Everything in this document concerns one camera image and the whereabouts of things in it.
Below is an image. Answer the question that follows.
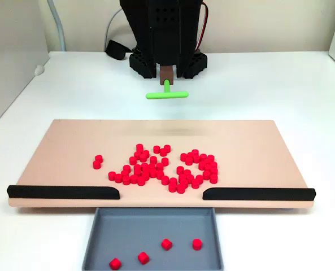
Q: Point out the black foam rail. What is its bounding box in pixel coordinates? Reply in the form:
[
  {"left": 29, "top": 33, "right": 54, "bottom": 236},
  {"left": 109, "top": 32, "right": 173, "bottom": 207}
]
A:
[
  {"left": 202, "top": 186, "right": 317, "bottom": 202},
  {"left": 6, "top": 185, "right": 120, "bottom": 200}
]

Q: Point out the white flexible tube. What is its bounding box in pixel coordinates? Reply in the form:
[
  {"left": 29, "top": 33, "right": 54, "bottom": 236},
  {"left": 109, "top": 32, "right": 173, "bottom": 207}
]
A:
[{"left": 46, "top": 0, "right": 67, "bottom": 52}]

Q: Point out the grey shallow tray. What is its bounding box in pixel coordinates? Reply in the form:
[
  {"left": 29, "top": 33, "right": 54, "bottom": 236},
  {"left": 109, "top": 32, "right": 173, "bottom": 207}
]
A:
[{"left": 81, "top": 207, "right": 224, "bottom": 271}]

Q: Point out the white red black servo cable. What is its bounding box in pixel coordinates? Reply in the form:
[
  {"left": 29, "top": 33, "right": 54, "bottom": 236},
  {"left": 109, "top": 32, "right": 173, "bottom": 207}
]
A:
[{"left": 197, "top": 2, "right": 210, "bottom": 52}]

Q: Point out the green T pusher brown handle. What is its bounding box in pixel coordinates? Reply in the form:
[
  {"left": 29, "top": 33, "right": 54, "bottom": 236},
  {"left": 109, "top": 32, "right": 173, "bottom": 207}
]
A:
[{"left": 145, "top": 65, "right": 190, "bottom": 100}]

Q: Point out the beige flat board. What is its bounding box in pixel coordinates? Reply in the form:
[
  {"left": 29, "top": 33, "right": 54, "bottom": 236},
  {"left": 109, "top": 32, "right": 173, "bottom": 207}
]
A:
[{"left": 8, "top": 119, "right": 315, "bottom": 209}]

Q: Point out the thin grey cable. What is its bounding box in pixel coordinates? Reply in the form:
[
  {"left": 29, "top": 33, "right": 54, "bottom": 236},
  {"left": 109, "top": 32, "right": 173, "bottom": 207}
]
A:
[{"left": 103, "top": 7, "right": 123, "bottom": 53}]

